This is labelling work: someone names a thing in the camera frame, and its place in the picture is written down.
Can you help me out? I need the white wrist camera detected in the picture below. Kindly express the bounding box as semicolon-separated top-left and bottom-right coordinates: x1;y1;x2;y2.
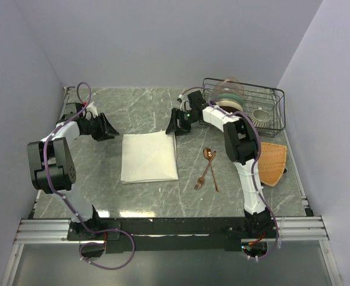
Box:
85;102;98;120
177;94;190;111

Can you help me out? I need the grey ribbed cup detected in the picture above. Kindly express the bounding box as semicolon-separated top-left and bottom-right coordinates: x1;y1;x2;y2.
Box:
249;107;271;132

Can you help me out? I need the rose gold spoon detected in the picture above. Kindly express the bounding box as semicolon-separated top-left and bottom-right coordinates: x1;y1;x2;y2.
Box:
203;147;220;192

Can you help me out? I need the teal green plate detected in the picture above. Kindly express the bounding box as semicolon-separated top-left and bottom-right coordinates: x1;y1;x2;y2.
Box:
213;93;244;105

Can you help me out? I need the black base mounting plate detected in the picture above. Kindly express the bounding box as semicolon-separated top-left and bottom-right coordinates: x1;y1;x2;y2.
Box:
67;217;279;254

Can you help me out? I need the white cloth napkin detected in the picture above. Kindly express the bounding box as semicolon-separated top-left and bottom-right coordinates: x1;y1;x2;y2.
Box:
121;131;179;184

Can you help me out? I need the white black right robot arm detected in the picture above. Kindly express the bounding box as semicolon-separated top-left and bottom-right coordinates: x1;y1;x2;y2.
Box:
165;91;276;238

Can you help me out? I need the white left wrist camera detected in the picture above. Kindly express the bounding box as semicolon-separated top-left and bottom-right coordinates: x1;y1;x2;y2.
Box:
85;102;98;120

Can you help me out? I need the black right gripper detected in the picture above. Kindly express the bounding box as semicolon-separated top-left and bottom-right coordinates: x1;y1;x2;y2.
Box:
165;108;199;137

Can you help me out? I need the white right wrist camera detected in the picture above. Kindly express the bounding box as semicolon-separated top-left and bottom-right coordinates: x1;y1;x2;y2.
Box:
177;94;190;111

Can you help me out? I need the dark brown glossy bowl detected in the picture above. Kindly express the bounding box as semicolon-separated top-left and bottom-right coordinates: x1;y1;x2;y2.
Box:
220;105;243;113

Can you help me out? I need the aluminium frame rail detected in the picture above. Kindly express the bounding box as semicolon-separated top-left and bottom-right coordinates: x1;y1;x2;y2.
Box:
14;216;329;244

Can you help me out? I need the woven bamboo tray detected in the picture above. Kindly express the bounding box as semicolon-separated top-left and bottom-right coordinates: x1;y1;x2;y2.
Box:
258;142;288;186

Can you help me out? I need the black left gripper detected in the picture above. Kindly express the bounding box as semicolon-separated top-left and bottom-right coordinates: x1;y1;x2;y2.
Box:
82;113;120;142

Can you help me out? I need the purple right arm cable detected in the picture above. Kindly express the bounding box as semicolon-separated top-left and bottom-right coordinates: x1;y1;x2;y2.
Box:
177;86;280;262

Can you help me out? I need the cream white plate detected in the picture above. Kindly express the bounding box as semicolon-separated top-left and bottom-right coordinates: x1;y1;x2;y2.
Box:
217;100;242;107

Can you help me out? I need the dark wire dish rack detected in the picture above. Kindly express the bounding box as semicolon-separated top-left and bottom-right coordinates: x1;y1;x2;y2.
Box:
202;77;286;138

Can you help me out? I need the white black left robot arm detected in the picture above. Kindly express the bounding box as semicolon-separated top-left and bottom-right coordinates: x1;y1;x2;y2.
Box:
27;102;119;240

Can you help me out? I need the rose gold fork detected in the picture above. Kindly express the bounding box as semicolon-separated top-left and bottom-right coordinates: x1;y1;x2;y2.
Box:
194;151;217;191

